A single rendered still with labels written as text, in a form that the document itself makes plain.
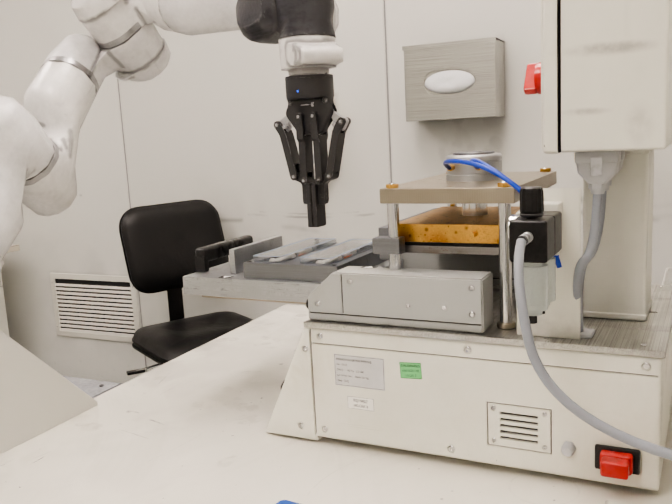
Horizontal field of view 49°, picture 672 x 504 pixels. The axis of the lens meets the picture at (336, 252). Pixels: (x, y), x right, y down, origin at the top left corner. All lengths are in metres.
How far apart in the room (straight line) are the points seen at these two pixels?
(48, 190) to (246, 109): 1.60
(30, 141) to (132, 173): 1.92
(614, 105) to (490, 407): 0.39
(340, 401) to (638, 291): 0.42
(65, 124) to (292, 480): 0.79
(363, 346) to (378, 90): 1.76
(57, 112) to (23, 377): 0.50
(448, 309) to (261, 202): 2.01
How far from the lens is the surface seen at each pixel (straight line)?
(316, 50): 1.10
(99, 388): 1.43
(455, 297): 0.94
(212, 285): 1.18
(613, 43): 0.88
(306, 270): 1.09
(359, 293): 0.99
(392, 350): 0.99
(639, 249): 1.00
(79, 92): 1.47
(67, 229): 3.55
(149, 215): 2.83
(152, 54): 1.53
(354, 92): 2.70
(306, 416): 1.08
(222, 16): 1.40
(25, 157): 1.34
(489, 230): 0.97
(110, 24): 1.49
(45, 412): 1.26
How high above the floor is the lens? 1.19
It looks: 10 degrees down
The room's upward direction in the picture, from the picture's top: 3 degrees counter-clockwise
